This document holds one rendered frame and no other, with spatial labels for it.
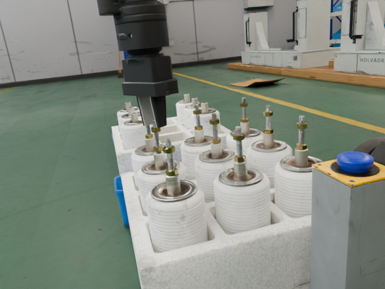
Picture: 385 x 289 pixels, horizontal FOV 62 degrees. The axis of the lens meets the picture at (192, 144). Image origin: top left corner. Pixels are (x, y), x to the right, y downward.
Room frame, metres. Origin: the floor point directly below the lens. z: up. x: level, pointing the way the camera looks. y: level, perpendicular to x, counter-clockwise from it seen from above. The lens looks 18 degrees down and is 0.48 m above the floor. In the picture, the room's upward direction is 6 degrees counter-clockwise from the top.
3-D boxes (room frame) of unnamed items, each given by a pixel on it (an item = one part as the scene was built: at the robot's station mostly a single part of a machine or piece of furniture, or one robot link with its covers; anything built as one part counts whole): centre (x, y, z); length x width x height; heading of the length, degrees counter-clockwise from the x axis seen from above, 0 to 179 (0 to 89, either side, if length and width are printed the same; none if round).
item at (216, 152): (0.62, -0.05, 0.26); 0.02 x 0.02 x 0.03
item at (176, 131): (1.15, 0.09, 0.09); 0.39 x 0.39 x 0.18; 14
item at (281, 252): (0.62, -0.05, 0.09); 0.39 x 0.39 x 0.18; 14
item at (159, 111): (0.57, 0.05, 0.37); 0.03 x 0.02 x 0.06; 137
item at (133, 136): (1.01, 0.18, 0.16); 0.10 x 0.10 x 0.18
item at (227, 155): (0.62, -0.05, 0.25); 0.08 x 0.08 x 0.01
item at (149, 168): (0.59, 0.07, 0.25); 0.08 x 0.08 x 0.01
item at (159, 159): (0.59, 0.07, 0.26); 0.02 x 0.02 x 0.03
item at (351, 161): (0.36, -0.19, 0.32); 0.04 x 0.04 x 0.02
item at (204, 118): (1.07, -0.05, 0.16); 0.10 x 0.10 x 0.18
